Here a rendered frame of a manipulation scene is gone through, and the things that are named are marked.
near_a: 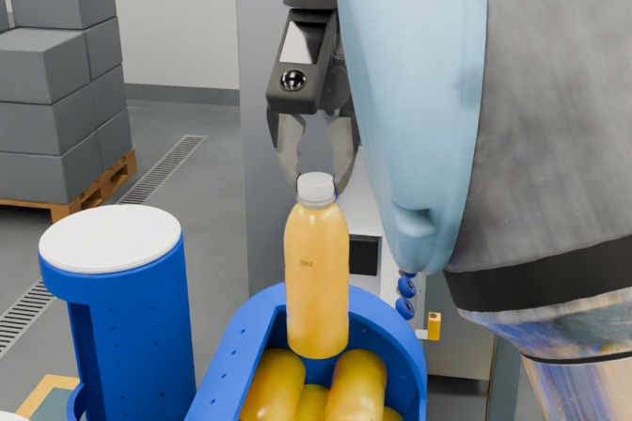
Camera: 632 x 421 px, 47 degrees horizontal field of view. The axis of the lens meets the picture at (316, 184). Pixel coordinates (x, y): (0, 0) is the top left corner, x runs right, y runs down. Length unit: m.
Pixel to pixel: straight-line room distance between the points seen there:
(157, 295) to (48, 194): 2.44
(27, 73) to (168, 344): 2.30
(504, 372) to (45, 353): 1.88
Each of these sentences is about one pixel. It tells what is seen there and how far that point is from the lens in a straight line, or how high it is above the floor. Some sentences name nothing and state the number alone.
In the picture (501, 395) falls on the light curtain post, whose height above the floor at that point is 0.63.
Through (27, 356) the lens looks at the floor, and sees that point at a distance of 3.05.
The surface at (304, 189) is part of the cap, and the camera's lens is 0.76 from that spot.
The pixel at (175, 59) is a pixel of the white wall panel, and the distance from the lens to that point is 5.59.
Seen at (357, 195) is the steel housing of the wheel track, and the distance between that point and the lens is 1.91.
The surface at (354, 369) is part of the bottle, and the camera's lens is 0.96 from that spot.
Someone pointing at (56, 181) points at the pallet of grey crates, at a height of 0.27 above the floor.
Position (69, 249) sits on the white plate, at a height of 1.04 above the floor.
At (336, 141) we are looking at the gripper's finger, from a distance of 0.75.
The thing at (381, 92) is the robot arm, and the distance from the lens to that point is 0.20.
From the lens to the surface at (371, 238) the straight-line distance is 1.39.
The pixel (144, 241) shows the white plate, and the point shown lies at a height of 1.04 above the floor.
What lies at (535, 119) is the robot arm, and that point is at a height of 1.67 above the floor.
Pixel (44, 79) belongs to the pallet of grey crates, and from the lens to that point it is 3.62.
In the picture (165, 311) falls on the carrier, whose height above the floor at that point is 0.91.
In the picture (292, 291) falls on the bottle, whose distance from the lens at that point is 0.81.
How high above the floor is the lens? 1.74
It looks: 24 degrees down
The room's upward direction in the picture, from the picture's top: straight up
